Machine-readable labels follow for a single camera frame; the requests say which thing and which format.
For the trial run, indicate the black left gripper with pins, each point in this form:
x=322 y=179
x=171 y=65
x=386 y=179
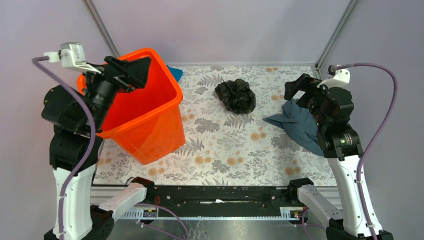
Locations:
x=127 y=73

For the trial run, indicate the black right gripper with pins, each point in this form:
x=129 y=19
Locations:
x=306 y=81

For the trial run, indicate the black trash bag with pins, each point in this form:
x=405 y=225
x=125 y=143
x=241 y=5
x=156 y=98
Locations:
x=237 y=96

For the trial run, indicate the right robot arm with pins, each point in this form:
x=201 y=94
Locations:
x=356 y=220

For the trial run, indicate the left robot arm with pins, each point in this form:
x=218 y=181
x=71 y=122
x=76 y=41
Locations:
x=76 y=146

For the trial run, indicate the orange plastic trash bin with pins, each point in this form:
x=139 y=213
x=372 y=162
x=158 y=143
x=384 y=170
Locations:
x=147 y=122

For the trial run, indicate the grey-blue cloth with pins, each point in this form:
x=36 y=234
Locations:
x=299 y=125

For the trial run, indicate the blue cloth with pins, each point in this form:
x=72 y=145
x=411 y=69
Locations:
x=176 y=73

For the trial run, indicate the floral table mat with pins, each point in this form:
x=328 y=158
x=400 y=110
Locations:
x=223 y=148

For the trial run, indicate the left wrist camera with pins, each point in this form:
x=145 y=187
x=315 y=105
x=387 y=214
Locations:
x=71 y=55

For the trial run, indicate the left aluminium frame post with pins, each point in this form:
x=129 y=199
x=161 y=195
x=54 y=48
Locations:
x=97 y=20

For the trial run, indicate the aluminium frame post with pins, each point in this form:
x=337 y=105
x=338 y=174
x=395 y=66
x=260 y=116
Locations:
x=352 y=4
x=97 y=20

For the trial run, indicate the right aluminium frame post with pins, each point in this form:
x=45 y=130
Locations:
x=352 y=4

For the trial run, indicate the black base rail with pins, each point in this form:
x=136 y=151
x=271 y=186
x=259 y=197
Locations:
x=191 y=201

